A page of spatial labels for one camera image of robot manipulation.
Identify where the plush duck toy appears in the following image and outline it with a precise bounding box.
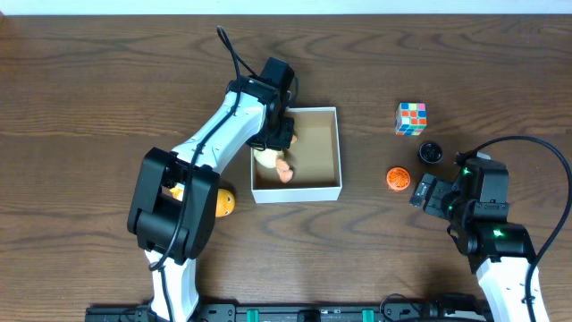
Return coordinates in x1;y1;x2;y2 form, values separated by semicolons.
253;148;294;183

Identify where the white cardboard box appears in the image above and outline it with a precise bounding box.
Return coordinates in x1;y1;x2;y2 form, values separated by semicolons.
251;106;343;204

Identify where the colourful puzzle cube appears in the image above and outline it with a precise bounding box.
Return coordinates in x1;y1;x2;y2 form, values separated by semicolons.
394;103;427;136

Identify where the orange yellow rubber toy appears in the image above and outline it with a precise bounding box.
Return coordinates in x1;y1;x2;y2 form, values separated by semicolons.
169;183;236;217

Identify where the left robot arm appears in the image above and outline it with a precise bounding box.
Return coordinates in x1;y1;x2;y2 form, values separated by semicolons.
127;72;299;321

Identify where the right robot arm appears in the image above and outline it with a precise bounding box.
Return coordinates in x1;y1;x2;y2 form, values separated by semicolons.
410;157;549;321

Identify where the orange round spinner toy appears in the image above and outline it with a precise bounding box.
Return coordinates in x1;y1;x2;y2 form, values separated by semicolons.
386;166;411;191

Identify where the black round spinner toy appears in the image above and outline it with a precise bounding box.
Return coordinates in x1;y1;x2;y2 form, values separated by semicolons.
417;141;443;165

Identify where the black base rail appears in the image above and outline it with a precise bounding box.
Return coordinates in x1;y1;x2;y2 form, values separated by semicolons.
85;293;493;322

